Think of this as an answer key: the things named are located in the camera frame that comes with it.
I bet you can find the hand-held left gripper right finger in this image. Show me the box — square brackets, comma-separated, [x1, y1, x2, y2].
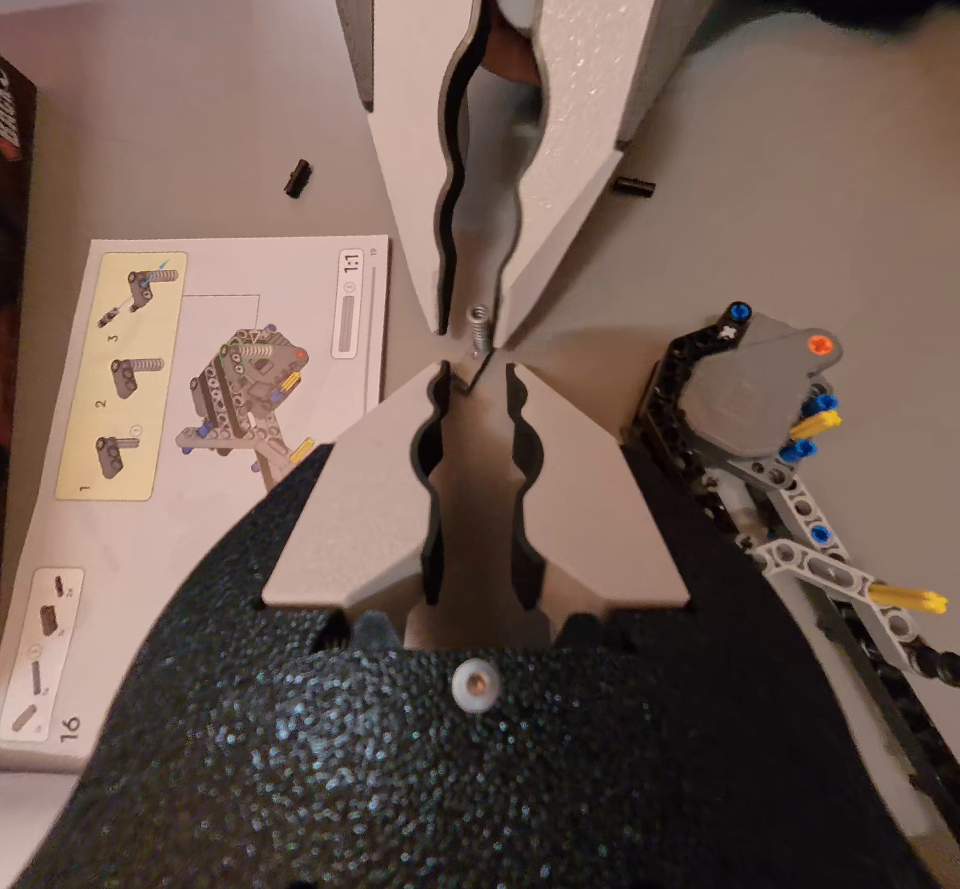
[504, 361, 693, 616]

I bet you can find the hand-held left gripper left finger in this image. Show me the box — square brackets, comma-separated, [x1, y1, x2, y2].
[261, 358, 453, 610]

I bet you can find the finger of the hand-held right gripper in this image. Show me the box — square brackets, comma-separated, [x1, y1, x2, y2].
[495, 0, 745, 350]
[321, 0, 489, 339]

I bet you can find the grey desk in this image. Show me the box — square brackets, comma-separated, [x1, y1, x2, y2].
[0, 0, 960, 889]

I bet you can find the instruction booklet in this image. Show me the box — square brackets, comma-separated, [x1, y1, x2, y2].
[0, 232, 393, 772]

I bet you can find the grey brick-built vehicle model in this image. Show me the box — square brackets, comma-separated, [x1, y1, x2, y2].
[621, 299, 960, 830]

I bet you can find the black toy box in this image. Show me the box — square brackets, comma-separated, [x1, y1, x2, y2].
[0, 55, 39, 605]

